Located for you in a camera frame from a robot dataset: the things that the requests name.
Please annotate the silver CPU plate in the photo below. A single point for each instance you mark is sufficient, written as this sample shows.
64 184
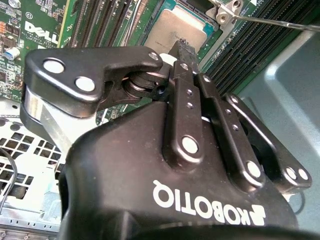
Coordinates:
180 27

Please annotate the thin metal locking lever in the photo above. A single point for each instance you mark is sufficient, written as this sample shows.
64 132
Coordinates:
262 21

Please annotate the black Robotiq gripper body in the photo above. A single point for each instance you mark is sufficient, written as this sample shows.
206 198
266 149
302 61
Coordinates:
125 175

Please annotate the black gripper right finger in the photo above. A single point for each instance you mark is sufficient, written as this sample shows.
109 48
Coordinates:
225 117

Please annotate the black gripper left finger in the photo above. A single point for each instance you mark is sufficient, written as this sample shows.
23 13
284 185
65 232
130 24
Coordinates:
75 67

